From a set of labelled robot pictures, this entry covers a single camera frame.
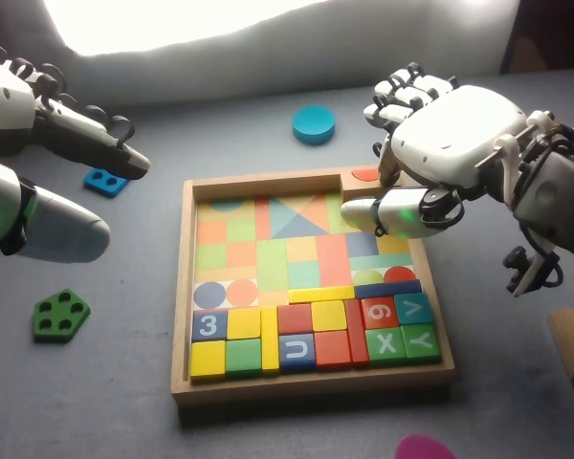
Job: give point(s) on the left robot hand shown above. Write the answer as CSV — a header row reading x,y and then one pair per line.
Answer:
x,y
5,100

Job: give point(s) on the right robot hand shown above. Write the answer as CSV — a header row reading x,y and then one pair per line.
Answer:
x,y
454,134

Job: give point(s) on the blue square block with holes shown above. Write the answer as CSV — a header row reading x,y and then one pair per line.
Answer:
x,y
103,190

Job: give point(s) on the green pentagon block with holes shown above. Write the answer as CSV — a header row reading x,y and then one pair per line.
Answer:
x,y
59,315

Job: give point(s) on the wooden block tray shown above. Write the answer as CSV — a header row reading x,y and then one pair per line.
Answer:
x,y
229,253

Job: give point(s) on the blue round disc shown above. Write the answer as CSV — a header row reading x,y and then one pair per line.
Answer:
x,y
313,122

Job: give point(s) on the grey table cloth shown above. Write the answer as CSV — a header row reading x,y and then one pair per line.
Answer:
x,y
124,382

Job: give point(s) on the magenta round disc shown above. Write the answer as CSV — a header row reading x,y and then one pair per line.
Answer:
x,y
423,449

